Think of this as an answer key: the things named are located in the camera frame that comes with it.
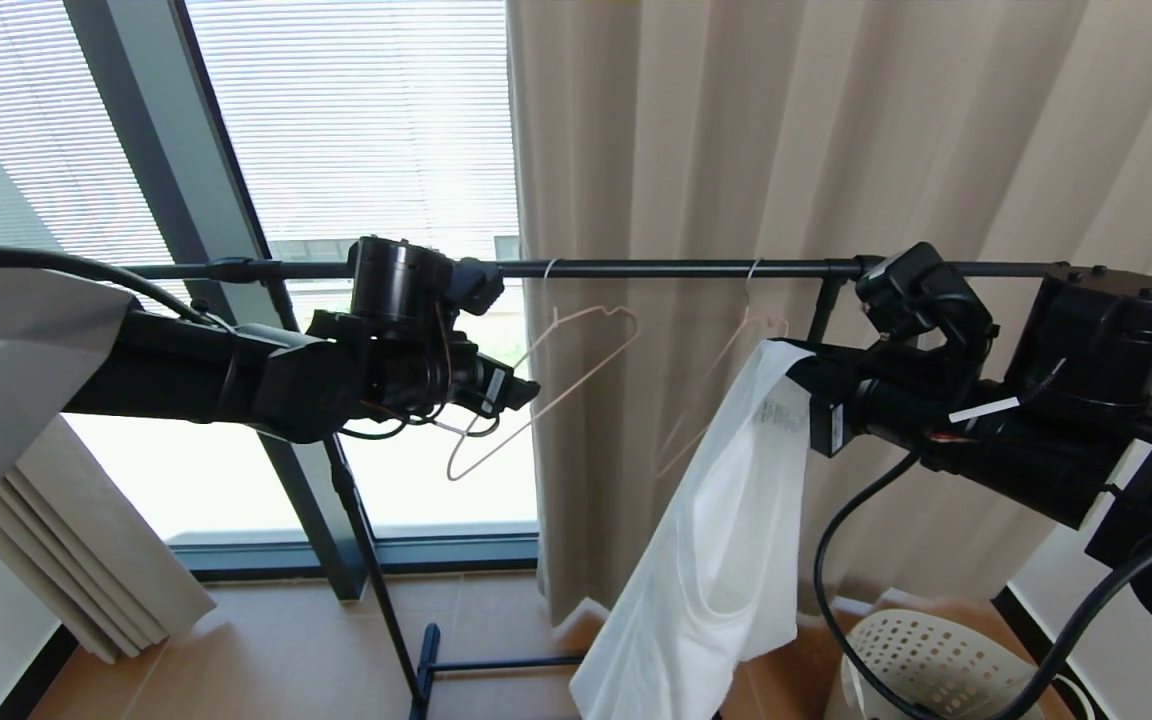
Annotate white printed t-shirt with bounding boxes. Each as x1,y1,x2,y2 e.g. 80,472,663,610
568,338,820,720

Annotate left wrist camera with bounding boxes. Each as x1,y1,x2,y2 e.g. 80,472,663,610
445,256,508,317

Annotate white laundry basket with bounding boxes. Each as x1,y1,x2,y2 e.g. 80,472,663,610
825,607,1098,720

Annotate black clothes rack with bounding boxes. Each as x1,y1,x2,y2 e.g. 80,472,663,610
121,255,1073,720

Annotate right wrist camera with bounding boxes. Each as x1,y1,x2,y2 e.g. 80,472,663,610
853,241,998,402

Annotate pink clothes hanger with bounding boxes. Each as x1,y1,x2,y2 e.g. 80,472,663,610
445,257,643,484
653,257,790,482

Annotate beige curtain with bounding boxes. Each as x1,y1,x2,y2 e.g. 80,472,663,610
505,0,1152,628
0,414,218,664

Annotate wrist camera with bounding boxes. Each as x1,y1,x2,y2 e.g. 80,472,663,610
853,241,998,402
445,256,508,317

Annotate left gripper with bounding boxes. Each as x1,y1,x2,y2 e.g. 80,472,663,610
365,334,520,417

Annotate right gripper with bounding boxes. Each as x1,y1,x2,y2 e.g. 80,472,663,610
785,341,1138,530

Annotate window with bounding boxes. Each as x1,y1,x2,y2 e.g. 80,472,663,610
0,0,541,583

